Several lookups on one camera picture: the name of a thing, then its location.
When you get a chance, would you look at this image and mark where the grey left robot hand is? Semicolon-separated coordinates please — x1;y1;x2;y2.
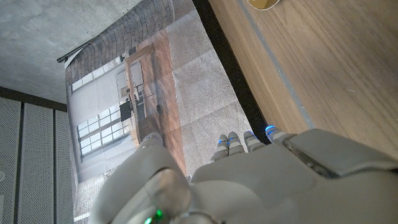
90;125;398;224

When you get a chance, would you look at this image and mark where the white gold-rimmed paper plate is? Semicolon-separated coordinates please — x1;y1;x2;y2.
247;0;280;11

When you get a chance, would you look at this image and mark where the printed room backdrop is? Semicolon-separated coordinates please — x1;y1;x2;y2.
63;0;268;224

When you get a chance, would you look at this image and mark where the black backdrop stand pole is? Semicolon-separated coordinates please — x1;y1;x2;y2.
56;36;105;63

